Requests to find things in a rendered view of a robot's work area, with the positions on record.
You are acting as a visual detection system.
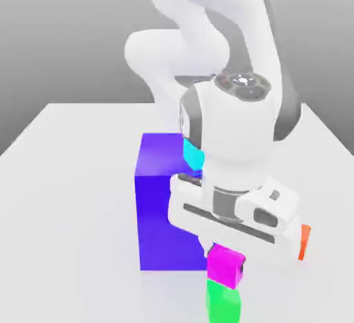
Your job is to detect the small magenta cube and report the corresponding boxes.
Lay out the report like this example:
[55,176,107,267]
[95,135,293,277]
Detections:
[206,243,246,290]

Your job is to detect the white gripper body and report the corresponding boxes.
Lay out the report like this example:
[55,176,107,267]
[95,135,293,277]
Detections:
[167,174,305,262]

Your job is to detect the large blue box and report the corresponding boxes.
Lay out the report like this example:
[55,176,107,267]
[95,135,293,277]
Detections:
[134,133,209,272]

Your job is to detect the small cyan cube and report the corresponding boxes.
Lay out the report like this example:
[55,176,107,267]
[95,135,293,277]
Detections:
[183,138,205,172]

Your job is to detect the small green cube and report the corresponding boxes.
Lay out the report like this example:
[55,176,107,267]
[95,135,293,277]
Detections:
[205,278,243,323]

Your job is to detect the small orange cube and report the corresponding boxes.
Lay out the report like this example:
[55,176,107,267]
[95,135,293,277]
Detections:
[297,224,312,261]

